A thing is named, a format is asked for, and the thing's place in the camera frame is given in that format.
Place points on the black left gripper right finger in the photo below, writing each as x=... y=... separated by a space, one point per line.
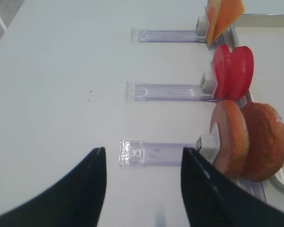
x=212 y=200

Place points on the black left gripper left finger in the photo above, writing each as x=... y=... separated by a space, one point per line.
x=74 y=201

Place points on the bread slice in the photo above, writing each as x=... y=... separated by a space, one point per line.
x=266 y=141
x=234 y=138

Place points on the white metal tray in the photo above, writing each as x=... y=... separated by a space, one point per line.
x=264 y=34

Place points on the clear rail near bread slices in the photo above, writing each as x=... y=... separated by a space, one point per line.
x=141 y=153

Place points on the clear rail near tomato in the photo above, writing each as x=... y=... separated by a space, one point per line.
x=204 y=91

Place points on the clear rail near cheese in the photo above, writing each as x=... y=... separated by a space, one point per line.
x=172 y=36

